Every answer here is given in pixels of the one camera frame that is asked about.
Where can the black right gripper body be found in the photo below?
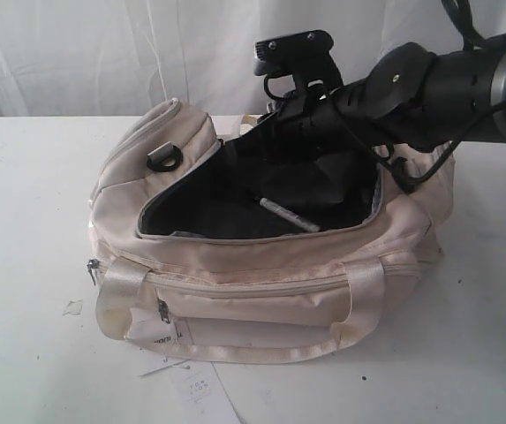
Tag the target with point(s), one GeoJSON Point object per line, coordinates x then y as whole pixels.
{"type": "Point", "coordinates": [282, 133]}

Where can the cream fabric duffel bag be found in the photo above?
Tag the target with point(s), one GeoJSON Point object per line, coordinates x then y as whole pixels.
{"type": "Point", "coordinates": [176, 228]}

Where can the white paper hang tag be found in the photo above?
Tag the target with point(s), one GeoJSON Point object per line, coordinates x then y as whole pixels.
{"type": "Point", "coordinates": [149, 333]}

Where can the green and white marker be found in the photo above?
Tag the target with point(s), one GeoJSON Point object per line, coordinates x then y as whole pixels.
{"type": "Point", "coordinates": [289, 216]}

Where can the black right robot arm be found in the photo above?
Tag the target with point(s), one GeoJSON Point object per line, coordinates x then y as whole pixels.
{"type": "Point", "coordinates": [411, 96]}

